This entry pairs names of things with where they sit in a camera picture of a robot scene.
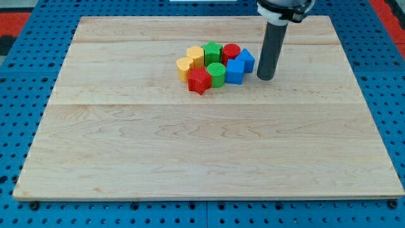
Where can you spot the white black robot arm flange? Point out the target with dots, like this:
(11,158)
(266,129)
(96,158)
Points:
(281,12)

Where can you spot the blue triangle block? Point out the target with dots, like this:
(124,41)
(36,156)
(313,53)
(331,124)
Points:
(247,58)

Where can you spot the red star block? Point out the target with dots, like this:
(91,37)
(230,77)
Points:
(199,80)

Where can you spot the green cylinder block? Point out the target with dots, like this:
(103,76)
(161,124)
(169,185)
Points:
(217,72)

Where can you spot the yellow heart block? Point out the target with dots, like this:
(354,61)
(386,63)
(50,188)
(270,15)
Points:
(183,68)

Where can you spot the blue cube block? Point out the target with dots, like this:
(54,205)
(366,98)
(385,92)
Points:
(234,72)

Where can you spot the yellow hexagon block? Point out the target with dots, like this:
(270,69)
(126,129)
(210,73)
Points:
(197,54)

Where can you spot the green star block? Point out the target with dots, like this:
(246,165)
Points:
(212,53)

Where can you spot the red cylinder block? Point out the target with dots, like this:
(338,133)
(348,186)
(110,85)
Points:
(229,52)

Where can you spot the light wooden board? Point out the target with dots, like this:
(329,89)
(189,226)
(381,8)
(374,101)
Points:
(120,126)

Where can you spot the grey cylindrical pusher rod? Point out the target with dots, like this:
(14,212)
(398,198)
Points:
(270,51)

